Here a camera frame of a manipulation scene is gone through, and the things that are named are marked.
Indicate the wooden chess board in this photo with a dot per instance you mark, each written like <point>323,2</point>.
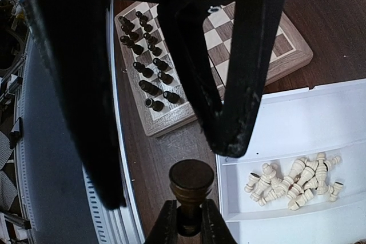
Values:
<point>290,52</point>

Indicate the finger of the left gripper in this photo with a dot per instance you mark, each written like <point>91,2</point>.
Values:
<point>254,31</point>
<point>181,22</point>

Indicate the dark queen piece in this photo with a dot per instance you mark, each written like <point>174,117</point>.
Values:
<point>191,182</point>

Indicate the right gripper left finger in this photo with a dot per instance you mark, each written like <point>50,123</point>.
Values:
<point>164,230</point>

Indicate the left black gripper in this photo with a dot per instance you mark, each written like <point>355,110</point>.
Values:
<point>71,38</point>

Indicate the dark king piece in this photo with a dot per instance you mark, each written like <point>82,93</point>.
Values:
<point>142,69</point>

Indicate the dark knight piece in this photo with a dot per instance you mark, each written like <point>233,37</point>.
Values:
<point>128,31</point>

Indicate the dark rook piece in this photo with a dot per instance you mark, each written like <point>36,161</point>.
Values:
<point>149,88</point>

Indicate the white divided plastic tray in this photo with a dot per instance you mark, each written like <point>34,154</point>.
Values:
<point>293,124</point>

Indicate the dark rook corner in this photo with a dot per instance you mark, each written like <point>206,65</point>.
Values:
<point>126,22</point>

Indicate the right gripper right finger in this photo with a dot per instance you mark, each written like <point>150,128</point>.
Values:
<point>213,227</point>

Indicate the front aluminium rail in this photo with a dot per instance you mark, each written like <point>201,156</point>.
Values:
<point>56,193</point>

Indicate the pile of white chess pieces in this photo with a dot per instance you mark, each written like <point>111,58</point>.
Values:
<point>305,180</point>

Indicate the dark bishop piece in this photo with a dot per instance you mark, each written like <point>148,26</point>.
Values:
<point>129,43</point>

